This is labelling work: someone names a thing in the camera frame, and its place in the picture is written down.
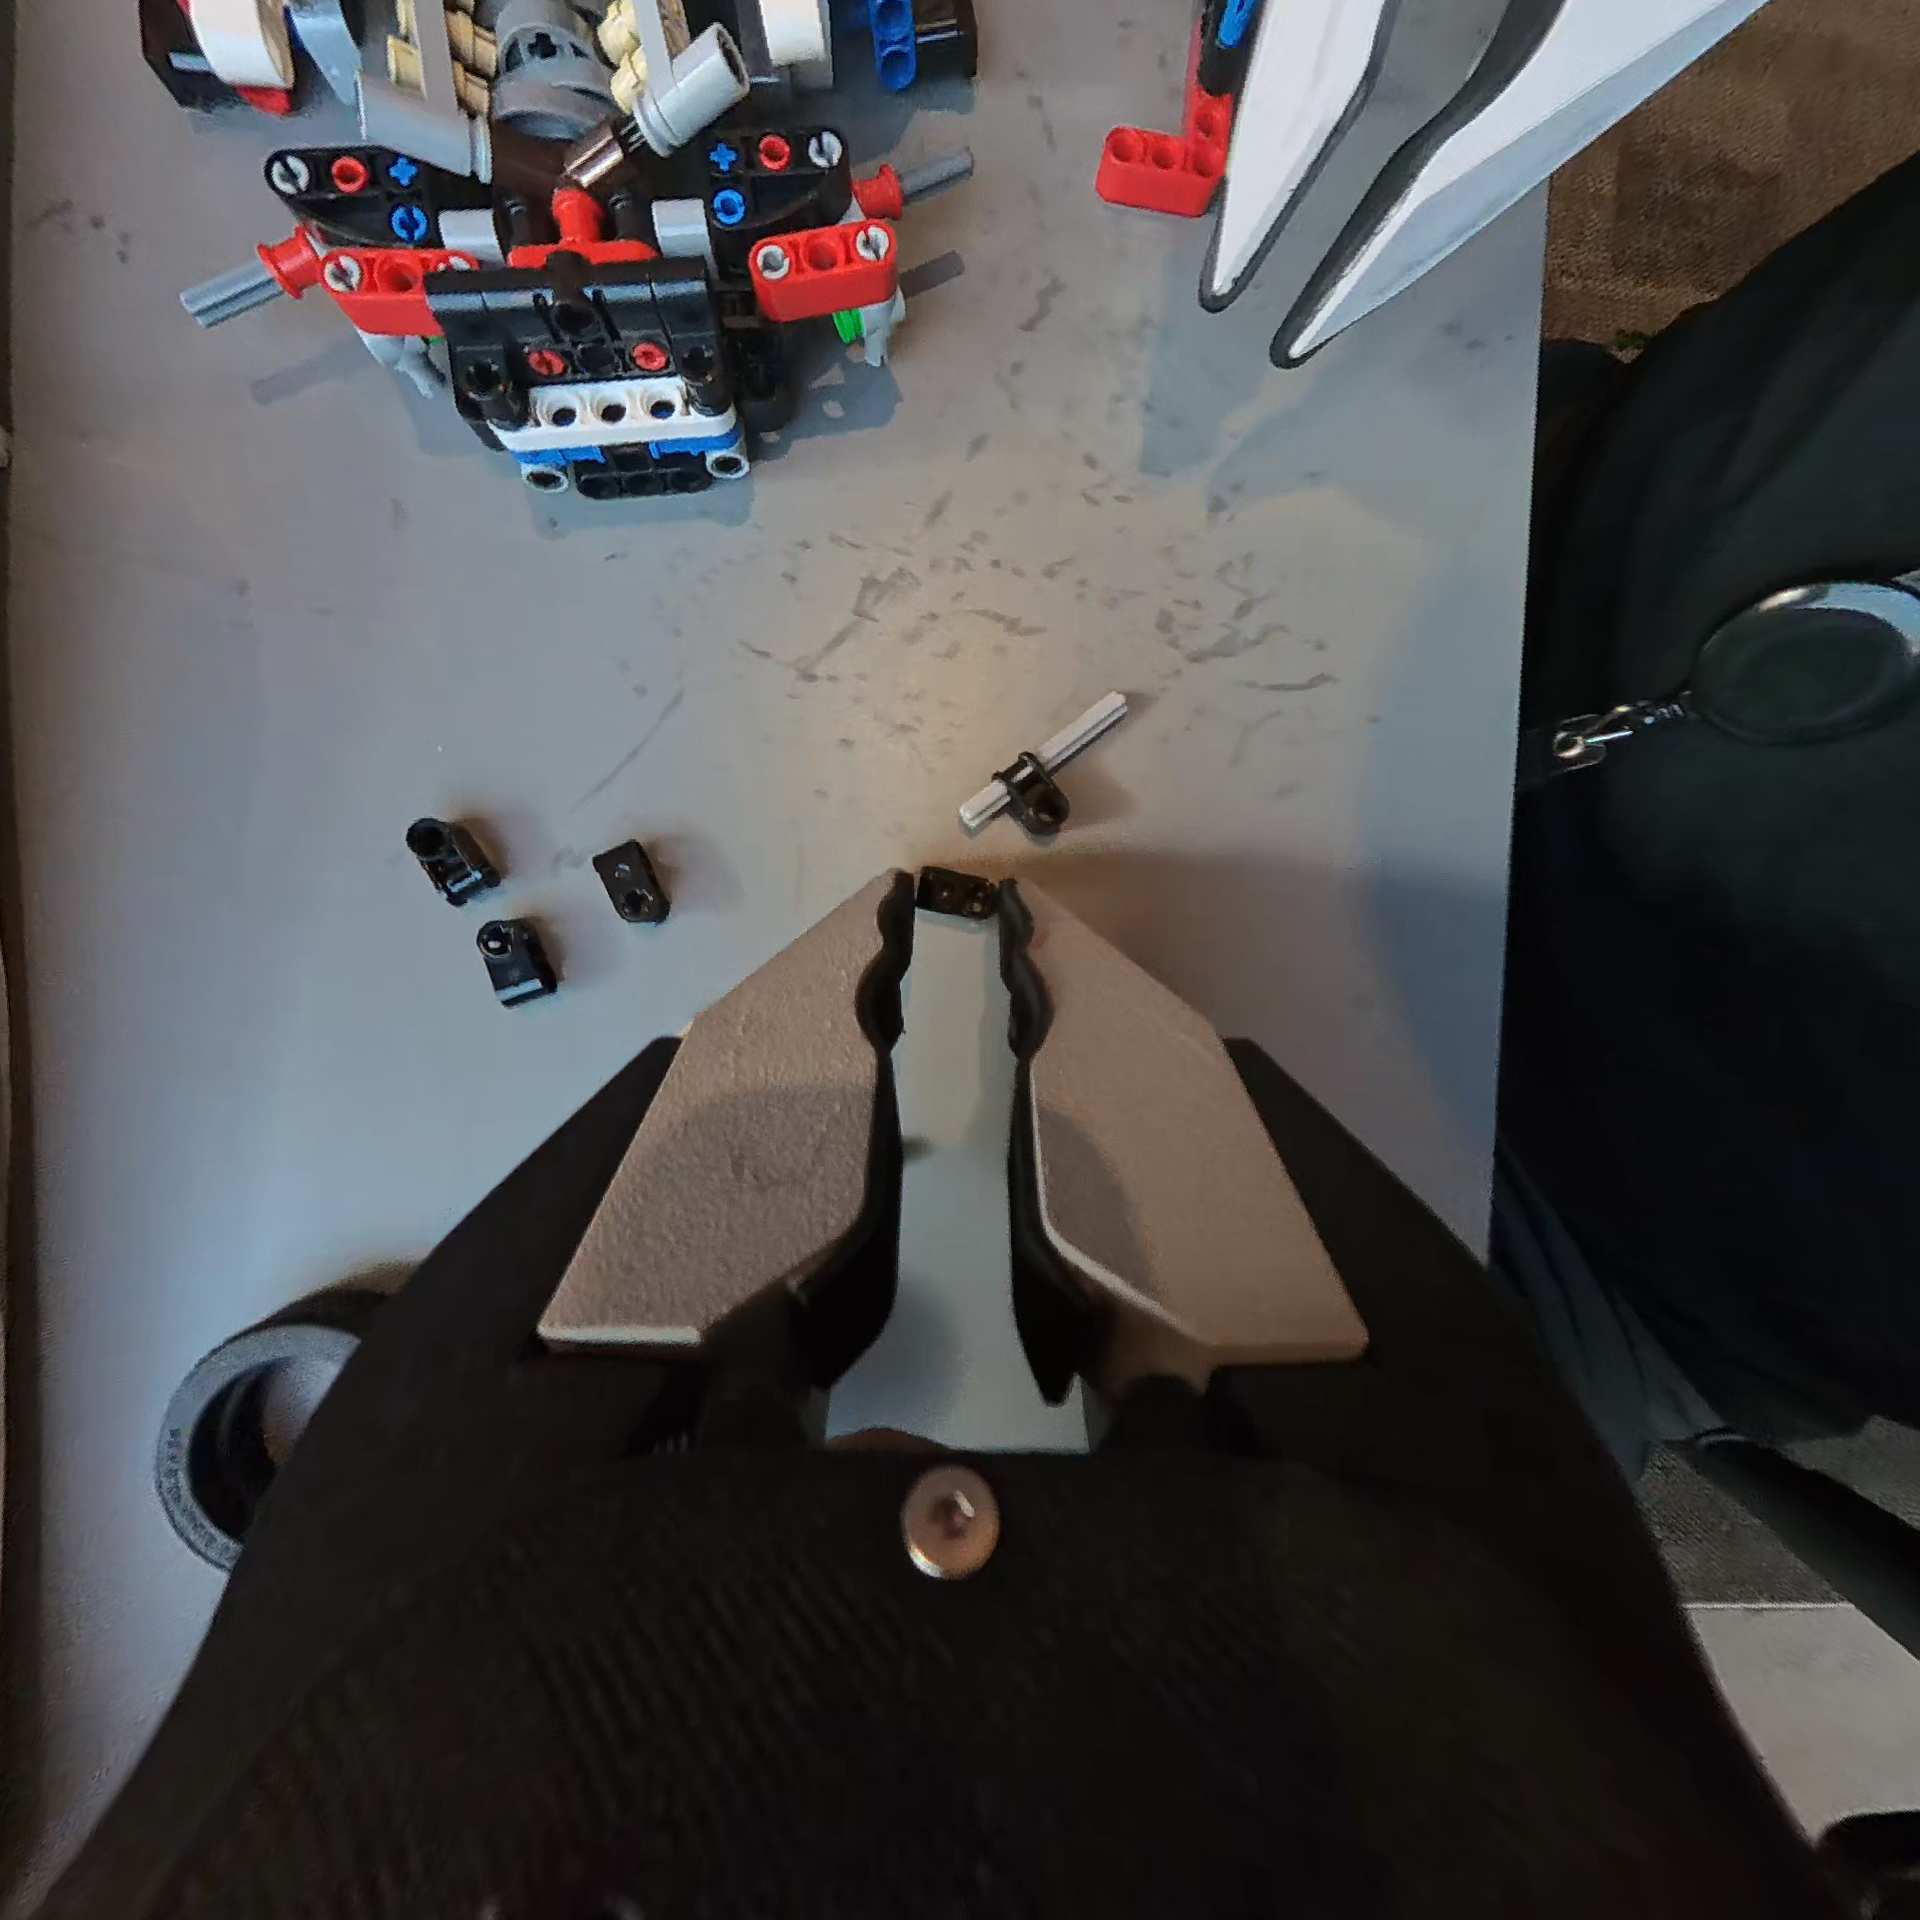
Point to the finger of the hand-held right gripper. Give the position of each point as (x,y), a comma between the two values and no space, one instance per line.
(1591,90)
(1288,120)

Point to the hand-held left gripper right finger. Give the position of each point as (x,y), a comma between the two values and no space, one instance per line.
(1168,1185)

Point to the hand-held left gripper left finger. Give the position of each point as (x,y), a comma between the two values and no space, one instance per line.
(718,1169)

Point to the black brick connector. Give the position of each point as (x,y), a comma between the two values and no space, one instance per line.
(629,883)
(519,963)
(451,863)
(954,894)

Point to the grey axle with black connectors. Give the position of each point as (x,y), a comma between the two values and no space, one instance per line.
(1035,788)

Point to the toy brick race car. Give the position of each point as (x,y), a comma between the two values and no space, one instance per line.
(599,299)

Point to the black beam with red elbow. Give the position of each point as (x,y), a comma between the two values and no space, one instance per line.
(1148,173)

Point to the person's black jacket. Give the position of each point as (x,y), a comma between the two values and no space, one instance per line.
(1725,1050)

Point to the black toy tyre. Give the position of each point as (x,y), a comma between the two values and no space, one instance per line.
(187,1471)

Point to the black badge reel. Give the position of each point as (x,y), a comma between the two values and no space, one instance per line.
(1799,674)

